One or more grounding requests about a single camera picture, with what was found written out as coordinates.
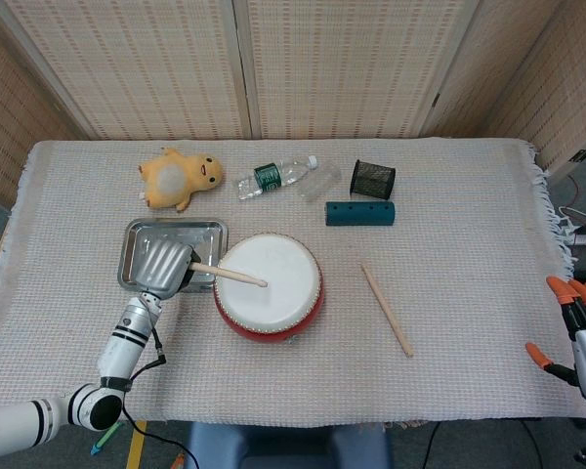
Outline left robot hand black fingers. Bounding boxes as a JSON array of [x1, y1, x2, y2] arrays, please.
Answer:
[[134, 237, 202, 299]]

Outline wooden drumstick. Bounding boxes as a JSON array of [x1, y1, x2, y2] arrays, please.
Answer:
[[360, 263, 415, 359], [190, 262, 269, 288]]

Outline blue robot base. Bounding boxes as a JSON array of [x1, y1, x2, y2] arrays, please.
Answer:
[[185, 420, 392, 469]]

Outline stainless steel tray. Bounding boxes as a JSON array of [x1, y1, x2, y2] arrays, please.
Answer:
[[116, 217, 230, 292]]

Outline red drum with white skin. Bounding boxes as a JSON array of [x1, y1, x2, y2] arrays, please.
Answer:
[[213, 233, 326, 343]]

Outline yellow plush toy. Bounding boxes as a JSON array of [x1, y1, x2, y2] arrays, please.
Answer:
[[137, 147, 225, 213]]

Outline clear bottle with green label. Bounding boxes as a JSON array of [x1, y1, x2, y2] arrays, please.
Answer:
[[236, 154, 319, 202]]

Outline woven beige table cloth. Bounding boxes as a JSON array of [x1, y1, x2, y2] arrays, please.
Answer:
[[0, 138, 585, 422]]

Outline green pen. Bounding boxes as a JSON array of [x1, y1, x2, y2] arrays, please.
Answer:
[[90, 422, 123, 455]]

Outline teal block with holes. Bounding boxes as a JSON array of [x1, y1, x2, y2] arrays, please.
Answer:
[[324, 200, 397, 229]]

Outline black mesh pen holder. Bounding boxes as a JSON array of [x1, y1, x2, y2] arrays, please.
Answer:
[[349, 158, 398, 201]]

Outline woven folding screen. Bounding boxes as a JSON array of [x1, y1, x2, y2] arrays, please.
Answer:
[[0, 0, 586, 206]]

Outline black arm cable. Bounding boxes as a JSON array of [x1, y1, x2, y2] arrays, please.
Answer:
[[120, 325, 202, 469]]

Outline red cable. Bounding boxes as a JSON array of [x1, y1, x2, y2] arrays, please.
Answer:
[[564, 173, 586, 224]]

